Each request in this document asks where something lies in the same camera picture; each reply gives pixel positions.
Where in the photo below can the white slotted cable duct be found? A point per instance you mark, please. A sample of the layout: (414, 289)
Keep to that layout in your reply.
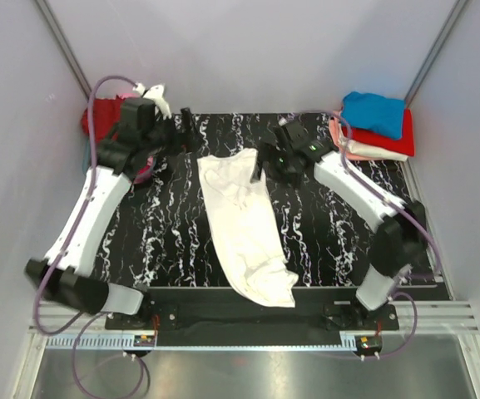
(98, 341)

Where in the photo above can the folded cream t shirt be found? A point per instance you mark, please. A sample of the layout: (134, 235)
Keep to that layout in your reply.
(377, 153)

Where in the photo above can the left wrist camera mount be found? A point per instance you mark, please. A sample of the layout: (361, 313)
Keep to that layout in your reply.
(143, 110)

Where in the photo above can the magenta crumpled shirt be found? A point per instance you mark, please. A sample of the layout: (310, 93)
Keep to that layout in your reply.
(144, 175)

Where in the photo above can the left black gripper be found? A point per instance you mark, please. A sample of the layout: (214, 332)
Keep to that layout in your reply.
(177, 135)

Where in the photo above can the dark red crumpled shirt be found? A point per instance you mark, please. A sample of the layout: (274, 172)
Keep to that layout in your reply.
(106, 112)

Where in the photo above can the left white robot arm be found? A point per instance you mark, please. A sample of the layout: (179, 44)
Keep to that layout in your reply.
(64, 275)

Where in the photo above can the folded red t shirt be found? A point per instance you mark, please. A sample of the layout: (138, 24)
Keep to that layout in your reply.
(403, 145)

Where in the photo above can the folded salmon pink t shirt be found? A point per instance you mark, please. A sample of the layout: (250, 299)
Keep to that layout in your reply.
(336, 134)

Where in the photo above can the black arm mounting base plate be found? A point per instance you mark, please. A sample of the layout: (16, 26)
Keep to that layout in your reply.
(336, 302)

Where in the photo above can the white t shirt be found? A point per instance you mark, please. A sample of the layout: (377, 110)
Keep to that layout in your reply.
(244, 231)

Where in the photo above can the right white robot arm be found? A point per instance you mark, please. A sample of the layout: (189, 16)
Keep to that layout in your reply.
(398, 226)

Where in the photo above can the folded blue t shirt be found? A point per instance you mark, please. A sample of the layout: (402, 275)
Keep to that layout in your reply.
(376, 113)

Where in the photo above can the light pink crumpled shirt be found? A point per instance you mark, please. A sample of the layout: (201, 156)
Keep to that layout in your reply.
(151, 160)

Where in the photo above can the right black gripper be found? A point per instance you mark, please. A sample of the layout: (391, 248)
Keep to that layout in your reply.
(265, 159)

